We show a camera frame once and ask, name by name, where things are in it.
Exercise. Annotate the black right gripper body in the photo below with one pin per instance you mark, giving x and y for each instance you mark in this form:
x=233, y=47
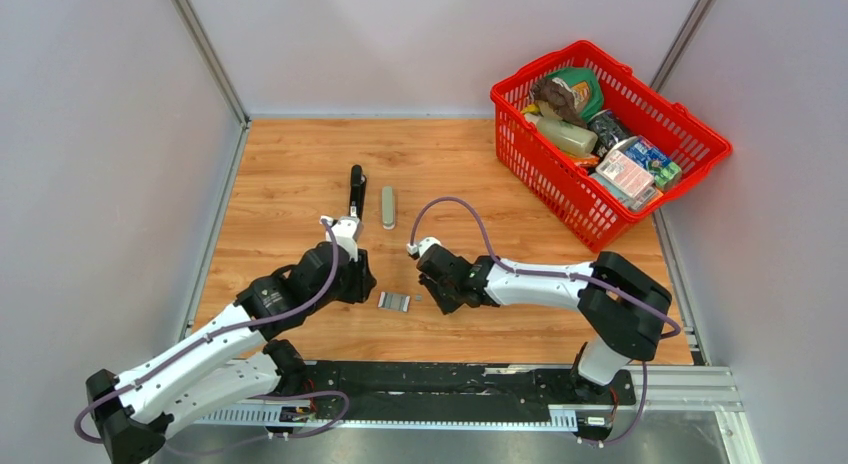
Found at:
x=444, y=295

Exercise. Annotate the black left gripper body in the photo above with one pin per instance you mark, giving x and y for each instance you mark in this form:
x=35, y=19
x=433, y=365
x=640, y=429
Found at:
x=353, y=286

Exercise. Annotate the grey white stapler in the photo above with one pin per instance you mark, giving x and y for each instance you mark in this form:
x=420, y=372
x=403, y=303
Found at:
x=388, y=208

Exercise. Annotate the black stapler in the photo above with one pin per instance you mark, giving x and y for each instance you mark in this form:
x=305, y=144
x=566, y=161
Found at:
x=358, y=184

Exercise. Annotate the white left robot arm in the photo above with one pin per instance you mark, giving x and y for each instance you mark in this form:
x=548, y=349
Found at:
x=238, y=355

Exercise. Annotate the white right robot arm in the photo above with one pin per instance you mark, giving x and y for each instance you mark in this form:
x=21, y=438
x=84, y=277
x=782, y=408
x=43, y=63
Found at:
x=627, y=309

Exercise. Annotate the red plastic basket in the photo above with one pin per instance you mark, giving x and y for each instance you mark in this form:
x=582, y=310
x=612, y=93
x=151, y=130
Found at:
x=583, y=205

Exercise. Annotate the pale plastic bottle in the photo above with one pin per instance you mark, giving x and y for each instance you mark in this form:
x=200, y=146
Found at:
x=568, y=138

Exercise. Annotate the pink packaged item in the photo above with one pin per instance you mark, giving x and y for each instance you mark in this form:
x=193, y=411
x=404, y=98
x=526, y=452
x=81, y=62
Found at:
x=628, y=178

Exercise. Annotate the dark foil packet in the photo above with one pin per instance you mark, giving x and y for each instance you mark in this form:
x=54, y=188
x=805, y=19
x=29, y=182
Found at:
x=609, y=129

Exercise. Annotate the green brown snack bag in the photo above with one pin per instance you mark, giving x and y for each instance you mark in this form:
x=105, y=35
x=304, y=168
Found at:
x=572, y=94

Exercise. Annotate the blue green packaged item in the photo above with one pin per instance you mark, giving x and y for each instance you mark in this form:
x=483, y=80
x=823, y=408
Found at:
x=666, y=173

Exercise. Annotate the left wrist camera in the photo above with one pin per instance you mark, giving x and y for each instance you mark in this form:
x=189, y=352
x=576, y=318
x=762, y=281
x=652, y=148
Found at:
x=345, y=232

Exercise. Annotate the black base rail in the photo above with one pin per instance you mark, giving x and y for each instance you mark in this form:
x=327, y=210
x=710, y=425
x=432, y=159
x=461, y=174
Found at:
x=448, y=392

